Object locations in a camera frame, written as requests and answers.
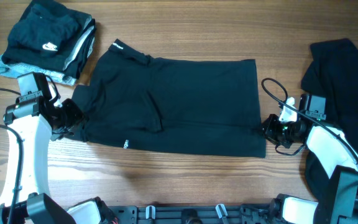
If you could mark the black polo shirt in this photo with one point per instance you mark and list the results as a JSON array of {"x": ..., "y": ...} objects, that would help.
[{"x": 140, "y": 102}]

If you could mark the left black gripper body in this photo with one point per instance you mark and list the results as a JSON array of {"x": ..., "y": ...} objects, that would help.
[{"x": 72, "y": 116}]

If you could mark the white rail clip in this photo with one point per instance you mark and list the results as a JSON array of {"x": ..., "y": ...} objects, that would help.
[
  {"x": 221, "y": 211},
  {"x": 150, "y": 212}
]

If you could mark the black shirt pile right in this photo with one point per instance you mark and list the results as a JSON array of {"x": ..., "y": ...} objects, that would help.
[{"x": 333, "y": 74}]

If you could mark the folded black grey-trimmed shirt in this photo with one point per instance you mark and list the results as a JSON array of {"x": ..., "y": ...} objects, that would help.
[{"x": 76, "y": 61}]

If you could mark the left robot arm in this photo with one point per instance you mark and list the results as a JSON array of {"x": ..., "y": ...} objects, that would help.
[{"x": 32, "y": 122}]

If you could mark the folded black Nike garment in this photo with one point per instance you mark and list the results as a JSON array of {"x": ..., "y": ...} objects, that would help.
[{"x": 45, "y": 35}]

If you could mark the folded grey garment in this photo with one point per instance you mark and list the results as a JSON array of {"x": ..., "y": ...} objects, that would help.
[{"x": 14, "y": 70}]

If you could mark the right white rail clip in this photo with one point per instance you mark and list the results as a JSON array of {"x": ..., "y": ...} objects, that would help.
[{"x": 221, "y": 211}]

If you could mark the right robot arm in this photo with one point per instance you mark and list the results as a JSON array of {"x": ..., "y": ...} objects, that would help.
[{"x": 335, "y": 158}]

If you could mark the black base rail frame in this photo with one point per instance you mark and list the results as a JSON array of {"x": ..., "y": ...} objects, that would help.
[{"x": 240, "y": 214}]

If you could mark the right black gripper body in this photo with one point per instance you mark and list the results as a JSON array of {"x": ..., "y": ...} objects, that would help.
[{"x": 272, "y": 130}]

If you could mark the left white rail clip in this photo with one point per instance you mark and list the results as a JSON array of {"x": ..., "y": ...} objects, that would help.
[{"x": 150, "y": 212}]

